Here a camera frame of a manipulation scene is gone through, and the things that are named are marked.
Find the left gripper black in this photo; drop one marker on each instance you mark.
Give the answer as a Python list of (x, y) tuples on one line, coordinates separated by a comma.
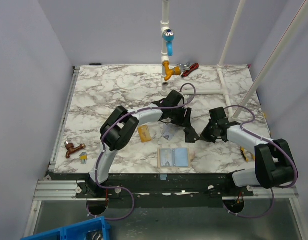
[(185, 120)]

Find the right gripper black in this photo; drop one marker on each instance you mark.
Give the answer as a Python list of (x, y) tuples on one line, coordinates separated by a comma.
[(210, 132)]

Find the black card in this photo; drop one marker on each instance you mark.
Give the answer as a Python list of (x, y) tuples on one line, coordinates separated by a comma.
[(190, 135)]

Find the silver VIP card top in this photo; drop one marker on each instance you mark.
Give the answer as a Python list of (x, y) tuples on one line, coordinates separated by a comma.
[(166, 157)]

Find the silver vip card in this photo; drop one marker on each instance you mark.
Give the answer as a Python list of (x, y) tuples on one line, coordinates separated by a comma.
[(168, 132), (166, 157)]

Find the beige leather card holder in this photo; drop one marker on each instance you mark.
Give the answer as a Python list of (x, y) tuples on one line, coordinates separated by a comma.
[(181, 158)]

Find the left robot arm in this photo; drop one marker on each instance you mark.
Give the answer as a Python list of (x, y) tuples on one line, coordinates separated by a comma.
[(119, 128)]

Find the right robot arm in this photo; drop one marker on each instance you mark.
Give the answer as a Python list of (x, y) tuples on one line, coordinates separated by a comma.
[(274, 165)]

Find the gold card middle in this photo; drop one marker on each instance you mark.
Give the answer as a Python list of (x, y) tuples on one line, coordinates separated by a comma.
[(144, 133)]

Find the blue tape piece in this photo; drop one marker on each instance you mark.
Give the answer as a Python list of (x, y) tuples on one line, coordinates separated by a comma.
[(163, 177)]

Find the orange pipe valve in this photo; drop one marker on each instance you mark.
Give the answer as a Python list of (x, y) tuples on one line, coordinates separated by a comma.
[(169, 72)]

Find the red black pliers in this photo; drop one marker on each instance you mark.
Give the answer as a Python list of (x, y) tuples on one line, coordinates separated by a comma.
[(187, 69)]

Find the blue pipe valve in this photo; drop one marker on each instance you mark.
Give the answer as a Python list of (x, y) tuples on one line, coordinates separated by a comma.
[(168, 36)]

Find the brown faucet tap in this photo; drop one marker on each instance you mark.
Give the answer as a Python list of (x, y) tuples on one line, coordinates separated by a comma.
[(71, 149)]

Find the blue plastic bin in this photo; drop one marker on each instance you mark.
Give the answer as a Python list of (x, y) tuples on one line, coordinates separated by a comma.
[(93, 229)]

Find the yellow handled pliers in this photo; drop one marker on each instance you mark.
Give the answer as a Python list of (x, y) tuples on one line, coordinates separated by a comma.
[(247, 156)]

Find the white PVC pipe frame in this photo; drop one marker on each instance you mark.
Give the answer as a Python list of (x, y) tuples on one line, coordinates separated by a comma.
[(165, 23)]

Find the aluminium rail frame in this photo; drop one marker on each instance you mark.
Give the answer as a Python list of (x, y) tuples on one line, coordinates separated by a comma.
[(94, 95)]

